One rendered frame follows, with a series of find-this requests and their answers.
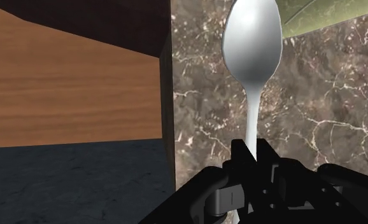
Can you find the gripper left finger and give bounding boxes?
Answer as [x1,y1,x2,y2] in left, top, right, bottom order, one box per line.
[138,139,257,224]

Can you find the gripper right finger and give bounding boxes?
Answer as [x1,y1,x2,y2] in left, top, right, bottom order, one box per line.
[255,138,368,224]

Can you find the silver metal spoon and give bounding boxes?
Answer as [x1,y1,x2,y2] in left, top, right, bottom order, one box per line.
[221,0,283,162]

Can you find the brown wooden cabinet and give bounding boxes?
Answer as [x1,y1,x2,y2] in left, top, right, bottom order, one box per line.
[0,0,176,192]

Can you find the olive green flat plate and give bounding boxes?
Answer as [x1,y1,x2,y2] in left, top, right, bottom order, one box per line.
[276,0,368,39]

